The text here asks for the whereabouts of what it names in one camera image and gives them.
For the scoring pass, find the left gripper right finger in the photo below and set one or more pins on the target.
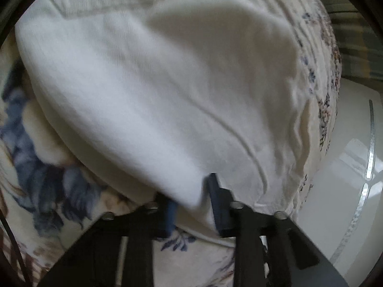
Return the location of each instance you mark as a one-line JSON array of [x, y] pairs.
[[271, 250]]

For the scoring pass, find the white pants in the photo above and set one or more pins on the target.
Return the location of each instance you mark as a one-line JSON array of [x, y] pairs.
[[166, 92]]

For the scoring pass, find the green striped curtain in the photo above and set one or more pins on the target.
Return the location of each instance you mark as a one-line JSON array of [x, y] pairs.
[[359, 46]]

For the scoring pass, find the white headboard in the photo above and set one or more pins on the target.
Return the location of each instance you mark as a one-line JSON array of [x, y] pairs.
[[343, 212]]

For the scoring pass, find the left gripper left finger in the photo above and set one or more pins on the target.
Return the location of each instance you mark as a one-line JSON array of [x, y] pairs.
[[116, 250]]

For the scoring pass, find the floral bed blanket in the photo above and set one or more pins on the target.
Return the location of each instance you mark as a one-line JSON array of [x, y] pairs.
[[50, 197]]

